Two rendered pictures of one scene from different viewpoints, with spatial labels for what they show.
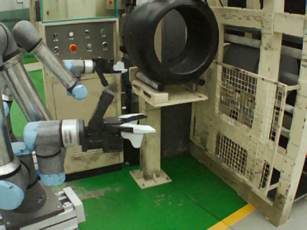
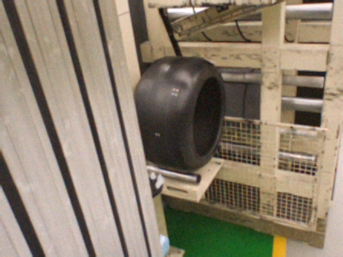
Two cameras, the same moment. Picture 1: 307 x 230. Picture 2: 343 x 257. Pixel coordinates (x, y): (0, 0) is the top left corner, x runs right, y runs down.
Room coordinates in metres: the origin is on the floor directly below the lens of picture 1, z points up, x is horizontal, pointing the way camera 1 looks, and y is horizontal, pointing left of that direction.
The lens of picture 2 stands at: (0.56, 0.79, 1.94)
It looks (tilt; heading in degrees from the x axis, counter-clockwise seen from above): 29 degrees down; 327
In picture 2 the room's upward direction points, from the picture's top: 8 degrees counter-clockwise
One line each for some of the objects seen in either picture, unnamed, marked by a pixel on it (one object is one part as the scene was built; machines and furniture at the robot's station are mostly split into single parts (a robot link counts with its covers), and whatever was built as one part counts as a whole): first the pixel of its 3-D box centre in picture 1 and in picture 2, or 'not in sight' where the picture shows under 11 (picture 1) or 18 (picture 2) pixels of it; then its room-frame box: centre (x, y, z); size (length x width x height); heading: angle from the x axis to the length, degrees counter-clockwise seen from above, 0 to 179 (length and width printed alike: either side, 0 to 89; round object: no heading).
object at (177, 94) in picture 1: (168, 93); (181, 172); (1.84, -0.10, 0.80); 0.37 x 0.36 x 0.02; 115
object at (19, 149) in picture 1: (16, 163); not in sight; (0.80, 0.46, 0.88); 0.13 x 0.12 x 0.14; 10
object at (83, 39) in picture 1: (80, 98); not in sight; (2.22, 0.58, 0.63); 0.56 x 0.41 x 1.27; 115
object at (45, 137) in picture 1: (44, 135); not in sight; (0.70, 0.30, 1.04); 0.11 x 0.08 x 0.09; 99
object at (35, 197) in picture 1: (24, 189); not in sight; (0.81, 0.47, 0.77); 0.15 x 0.15 x 0.10
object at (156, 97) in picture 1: (149, 90); (168, 182); (1.78, 0.03, 0.84); 0.36 x 0.09 x 0.06; 25
